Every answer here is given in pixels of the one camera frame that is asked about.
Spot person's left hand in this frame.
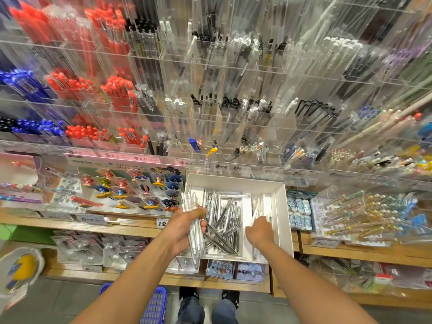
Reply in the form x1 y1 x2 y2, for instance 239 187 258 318
161 207 207 259

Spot person's right hand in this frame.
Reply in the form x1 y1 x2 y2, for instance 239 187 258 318
245 216 276 252

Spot clear pen bundle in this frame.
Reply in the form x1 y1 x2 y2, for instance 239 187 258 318
181 192 207 267

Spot pile of silver pens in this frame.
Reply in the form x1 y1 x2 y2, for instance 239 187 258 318
201 191 267 257

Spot white cardboard box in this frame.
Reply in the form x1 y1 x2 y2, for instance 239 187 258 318
177 173 294 264

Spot blue shopping basket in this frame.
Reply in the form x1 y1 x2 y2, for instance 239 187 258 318
99 282 168 324

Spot clear acrylic display rack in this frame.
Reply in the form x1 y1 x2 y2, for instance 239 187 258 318
0 0 432 183

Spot person's left forearm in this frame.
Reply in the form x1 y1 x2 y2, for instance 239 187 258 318
71 246 183 324

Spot person's right forearm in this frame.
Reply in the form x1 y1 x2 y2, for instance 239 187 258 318
260 245 378 324

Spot person's left shoe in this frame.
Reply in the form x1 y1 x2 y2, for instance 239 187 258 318
179 287 201 301

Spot person's shoe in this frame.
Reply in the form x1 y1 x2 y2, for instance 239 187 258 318
221 288 240 309
179 287 201 301

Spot person's right shoe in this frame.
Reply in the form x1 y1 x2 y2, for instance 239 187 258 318
221 288 240 309

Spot person's left leg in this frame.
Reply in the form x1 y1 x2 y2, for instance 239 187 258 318
175 298 205 324

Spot person's leg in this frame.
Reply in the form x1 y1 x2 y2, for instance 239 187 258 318
212 303 240 324
175 298 205 324

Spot person's right leg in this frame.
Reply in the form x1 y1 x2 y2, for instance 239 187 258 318
212 303 240 324

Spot stack of clear gold-pen packets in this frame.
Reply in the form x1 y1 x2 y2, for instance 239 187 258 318
312 185 432 243

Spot row of small patterned packets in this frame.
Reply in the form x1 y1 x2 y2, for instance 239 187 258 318
206 260 266 284

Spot stack of blue eraser packets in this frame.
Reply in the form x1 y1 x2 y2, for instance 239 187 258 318
286 191 317 232

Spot tray of colourful clip packets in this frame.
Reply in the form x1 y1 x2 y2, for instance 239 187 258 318
57 165 185 213

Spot stack of clear stationery packets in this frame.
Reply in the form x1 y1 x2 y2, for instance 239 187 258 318
53 231 162 273

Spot green shelf panel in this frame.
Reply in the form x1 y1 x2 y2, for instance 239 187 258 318
0 225 58 246

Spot rows of red pens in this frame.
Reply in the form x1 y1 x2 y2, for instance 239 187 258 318
10 2 151 151

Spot round yellow blue packet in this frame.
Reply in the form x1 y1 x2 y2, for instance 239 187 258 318
0 246 45 311

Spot stack of pink packets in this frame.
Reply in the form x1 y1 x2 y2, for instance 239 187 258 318
0 153 45 207

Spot rows of black pens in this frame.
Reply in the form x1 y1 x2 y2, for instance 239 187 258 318
0 117 21 132

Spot rows of blue pens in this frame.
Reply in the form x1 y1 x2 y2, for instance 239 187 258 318
0 69 68 146

